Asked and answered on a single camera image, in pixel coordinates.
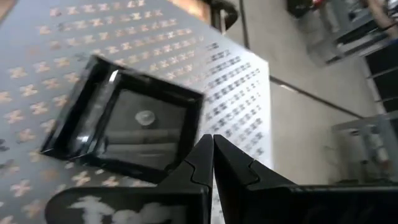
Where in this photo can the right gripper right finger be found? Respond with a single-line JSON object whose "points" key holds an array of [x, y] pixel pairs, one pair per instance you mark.
{"points": [[248, 199]]}

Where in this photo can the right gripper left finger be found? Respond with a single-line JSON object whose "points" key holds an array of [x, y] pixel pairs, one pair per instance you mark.
{"points": [[186, 199]]}

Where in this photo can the small black square plate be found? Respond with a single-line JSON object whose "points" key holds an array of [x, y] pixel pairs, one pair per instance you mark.
{"points": [[140, 130]]}

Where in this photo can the dark background bench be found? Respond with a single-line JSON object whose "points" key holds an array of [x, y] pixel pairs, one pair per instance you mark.
{"points": [[357, 37]]}

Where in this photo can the grey perforated metal shelf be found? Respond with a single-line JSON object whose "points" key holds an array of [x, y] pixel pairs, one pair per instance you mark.
{"points": [[12, 37]]}

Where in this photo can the grey background table frame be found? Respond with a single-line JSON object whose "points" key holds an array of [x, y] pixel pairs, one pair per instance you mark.
{"points": [[382, 130]]}

